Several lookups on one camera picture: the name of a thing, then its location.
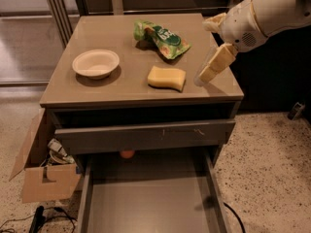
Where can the yellow sponge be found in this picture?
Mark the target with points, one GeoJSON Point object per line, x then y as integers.
{"type": "Point", "coordinates": [167, 78]}

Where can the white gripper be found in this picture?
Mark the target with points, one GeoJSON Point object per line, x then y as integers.
{"type": "Point", "coordinates": [241, 26]}

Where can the orange ball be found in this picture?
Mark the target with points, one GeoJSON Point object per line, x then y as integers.
{"type": "Point", "coordinates": [126, 154]}

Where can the white paper bowl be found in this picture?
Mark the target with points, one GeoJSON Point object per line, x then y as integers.
{"type": "Point", "coordinates": [96, 64]}

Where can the junk items in box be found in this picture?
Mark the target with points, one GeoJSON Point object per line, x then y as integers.
{"type": "Point", "coordinates": [57, 154]}

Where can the black device on floor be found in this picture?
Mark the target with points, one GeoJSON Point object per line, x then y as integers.
{"type": "Point", "coordinates": [37, 220]}

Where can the green chip bag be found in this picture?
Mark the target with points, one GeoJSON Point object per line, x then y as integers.
{"type": "Point", "coordinates": [169, 44]}

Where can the cardboard box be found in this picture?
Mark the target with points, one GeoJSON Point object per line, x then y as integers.
{"type": "Point", "coordinates": [43, 182]}

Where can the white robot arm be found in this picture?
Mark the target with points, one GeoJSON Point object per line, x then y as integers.
{"type": "Point", "coordinates": [275, 16]}

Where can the grey drawer cabinet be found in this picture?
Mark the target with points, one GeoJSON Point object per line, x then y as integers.
{"type": "Point", "coordinates": [125, 98]}

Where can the open grey middle drawer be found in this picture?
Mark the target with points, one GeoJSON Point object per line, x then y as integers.
{"type": "Point", "coordinates": [156, 191]}

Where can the small dark floor object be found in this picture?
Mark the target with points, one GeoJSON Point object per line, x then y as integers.
{"type": "Point", "coordinates": [296, 110]}

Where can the closed grey top drawer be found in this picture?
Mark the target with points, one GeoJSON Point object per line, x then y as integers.
{"type": "Point", "coordinates": [146, 136]}

